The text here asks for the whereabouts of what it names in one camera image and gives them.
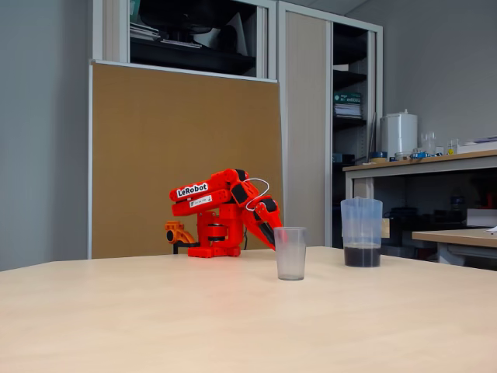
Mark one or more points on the red gripper black motor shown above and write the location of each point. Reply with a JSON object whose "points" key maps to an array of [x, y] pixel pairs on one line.
{"points": [[261, 221]]}

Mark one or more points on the translucent blue measuring jug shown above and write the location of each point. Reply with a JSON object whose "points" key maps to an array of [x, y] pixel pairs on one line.
{"points": [[361, 233]]}

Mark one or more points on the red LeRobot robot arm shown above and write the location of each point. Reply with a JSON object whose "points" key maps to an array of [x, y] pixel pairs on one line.
{"points": [[217, 229]]}

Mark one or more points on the clear plastic cup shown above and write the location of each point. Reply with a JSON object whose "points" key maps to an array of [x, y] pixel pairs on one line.
{"points": [[291, 256]]}

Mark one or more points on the orange table clamp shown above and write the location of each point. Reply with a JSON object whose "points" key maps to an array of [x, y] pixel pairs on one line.
{"points": [[178, 233]]}

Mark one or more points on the grey metal office cabinet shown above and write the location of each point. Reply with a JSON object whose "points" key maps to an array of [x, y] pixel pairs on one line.
{"points": [[306, 116], [112, 31]]}

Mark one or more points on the stack of papers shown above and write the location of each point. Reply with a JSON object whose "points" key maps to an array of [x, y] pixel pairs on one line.
{"points": [[347, 110]]}

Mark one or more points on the brown cork pinboard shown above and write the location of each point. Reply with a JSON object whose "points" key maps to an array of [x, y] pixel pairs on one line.
{"points": [[136, 155]]}

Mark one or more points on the green book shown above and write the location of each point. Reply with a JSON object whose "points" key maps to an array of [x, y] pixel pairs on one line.
{"points": [[347, 98]]}

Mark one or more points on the white cylindrical appliance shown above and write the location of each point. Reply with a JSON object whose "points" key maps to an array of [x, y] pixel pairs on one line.
{"points": [[398, 134]]}

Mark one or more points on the grey workbench wooden top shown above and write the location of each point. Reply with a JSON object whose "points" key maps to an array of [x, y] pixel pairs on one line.
{"points": [[427, 161]]}

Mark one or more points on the clear drinking glass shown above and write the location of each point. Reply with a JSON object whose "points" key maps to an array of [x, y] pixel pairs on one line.
{"points": [[428, 143]]}

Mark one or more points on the grey desk wooden top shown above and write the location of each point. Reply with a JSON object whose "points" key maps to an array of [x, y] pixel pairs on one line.
{"points": [[454, 237]]}

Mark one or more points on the large white sheet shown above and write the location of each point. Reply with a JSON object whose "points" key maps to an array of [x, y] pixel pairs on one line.
{"points": [[237, 35]]}

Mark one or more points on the small glass yellow sticker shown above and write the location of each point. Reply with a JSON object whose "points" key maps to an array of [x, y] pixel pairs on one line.
{"points": [[452, 147]]}

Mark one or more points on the white storage box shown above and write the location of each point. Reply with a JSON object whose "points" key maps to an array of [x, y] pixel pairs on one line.
{"points": [[481, 217]]}

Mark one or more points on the flat white box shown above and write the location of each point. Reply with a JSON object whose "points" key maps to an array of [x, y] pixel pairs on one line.
{"points": [[477, 147]]}

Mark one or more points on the white paper sheet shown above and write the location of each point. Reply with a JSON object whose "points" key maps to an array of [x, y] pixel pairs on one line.
{"points": [[493, 229]]}

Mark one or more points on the black bag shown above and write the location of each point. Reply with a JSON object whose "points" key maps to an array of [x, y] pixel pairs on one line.
{"points": [[174, 15]]}

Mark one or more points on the stack of documents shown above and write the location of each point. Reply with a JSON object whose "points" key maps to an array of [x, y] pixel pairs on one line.
{"points": [[143, 32]]}

